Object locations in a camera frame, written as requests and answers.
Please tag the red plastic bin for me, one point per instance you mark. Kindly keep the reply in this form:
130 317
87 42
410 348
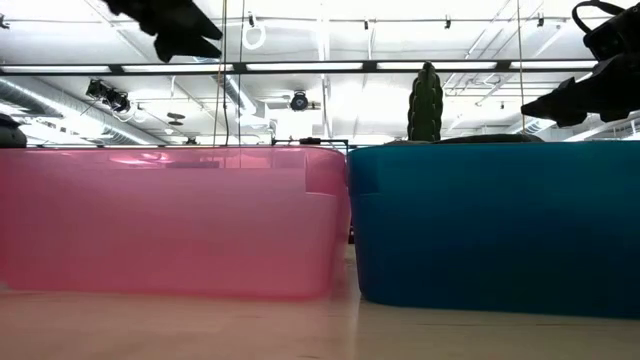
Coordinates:
170 225

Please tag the black overhead rig bar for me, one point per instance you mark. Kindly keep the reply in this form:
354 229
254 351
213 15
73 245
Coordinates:
300 66

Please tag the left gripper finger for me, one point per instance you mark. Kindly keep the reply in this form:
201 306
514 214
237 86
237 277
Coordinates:
170 17
187 49

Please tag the black rig-mounted camera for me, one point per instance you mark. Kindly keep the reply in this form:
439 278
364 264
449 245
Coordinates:
107 96

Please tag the green cactus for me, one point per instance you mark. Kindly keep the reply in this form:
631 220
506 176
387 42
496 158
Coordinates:
425 105

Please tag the black aluminium table frame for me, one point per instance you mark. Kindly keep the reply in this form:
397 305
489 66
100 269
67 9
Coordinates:
310 141

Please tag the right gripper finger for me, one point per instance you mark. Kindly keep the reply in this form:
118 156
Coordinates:
590 97

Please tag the round black ceiling device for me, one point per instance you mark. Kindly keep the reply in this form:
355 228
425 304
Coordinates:
299 101

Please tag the blue plastic bin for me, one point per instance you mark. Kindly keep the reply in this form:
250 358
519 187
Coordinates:
500 230

